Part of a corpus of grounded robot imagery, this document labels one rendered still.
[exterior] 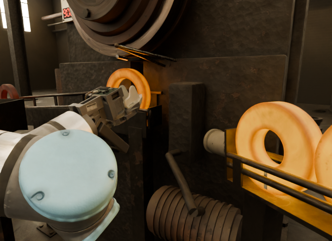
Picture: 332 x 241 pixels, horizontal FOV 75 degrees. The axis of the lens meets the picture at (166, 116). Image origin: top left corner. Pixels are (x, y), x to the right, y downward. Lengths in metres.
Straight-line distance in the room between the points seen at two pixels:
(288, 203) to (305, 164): 0.07
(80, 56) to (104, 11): 0.50
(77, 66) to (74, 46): 0.14
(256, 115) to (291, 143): 0.08
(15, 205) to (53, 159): 0.05
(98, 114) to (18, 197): 0.29
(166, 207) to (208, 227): 0.11
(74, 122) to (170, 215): 0.30
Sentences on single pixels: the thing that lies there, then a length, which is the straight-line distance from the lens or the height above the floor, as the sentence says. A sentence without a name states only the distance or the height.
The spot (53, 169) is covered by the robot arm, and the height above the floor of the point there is 0.74.
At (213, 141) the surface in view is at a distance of 0.50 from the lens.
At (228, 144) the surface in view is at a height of 0.69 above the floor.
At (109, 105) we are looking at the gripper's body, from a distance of 0.49.
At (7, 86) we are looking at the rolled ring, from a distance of 1.49.
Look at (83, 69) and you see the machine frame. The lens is 1.03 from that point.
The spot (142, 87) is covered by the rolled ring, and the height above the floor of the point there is 0.78.
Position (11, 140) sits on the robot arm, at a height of 0.76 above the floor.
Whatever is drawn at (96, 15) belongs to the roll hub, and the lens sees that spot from 0.70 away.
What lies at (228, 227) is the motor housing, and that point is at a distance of 0.51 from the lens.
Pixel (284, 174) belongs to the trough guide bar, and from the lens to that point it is 0.36.
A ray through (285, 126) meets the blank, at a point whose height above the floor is 0.75.
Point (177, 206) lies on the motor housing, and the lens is 0.55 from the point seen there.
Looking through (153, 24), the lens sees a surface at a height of 0.96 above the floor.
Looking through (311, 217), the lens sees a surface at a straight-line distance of 0.38.
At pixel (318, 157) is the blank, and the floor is 0.72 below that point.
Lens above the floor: 0.83
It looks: 12 degrees down
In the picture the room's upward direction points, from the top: straight up
